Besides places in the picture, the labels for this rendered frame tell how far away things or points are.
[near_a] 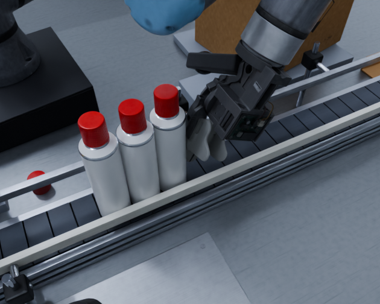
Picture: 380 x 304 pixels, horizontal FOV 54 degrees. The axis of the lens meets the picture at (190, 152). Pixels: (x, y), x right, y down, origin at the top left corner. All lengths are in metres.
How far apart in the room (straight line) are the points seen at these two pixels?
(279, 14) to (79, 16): 0.82
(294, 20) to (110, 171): 0.30
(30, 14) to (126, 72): 0.42
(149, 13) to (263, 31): 0.15
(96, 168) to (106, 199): 0.07
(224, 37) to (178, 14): 0.53
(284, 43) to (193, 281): 0.35
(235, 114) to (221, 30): 0.45
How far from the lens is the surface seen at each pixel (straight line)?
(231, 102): 0.50
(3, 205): 0.67
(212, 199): 0.64
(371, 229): 0.73
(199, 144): 0.57
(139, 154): 0.51
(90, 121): 0.47
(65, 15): 1.23
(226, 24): 0.90
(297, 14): 0.48
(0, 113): 0.82
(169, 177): 0.59
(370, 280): 0.68
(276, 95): 0.70
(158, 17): 0.40
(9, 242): 0.65
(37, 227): 0.65
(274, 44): 0.49
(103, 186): 0.53
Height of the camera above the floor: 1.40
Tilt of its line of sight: 49 degrees down
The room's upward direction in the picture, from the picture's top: straight up
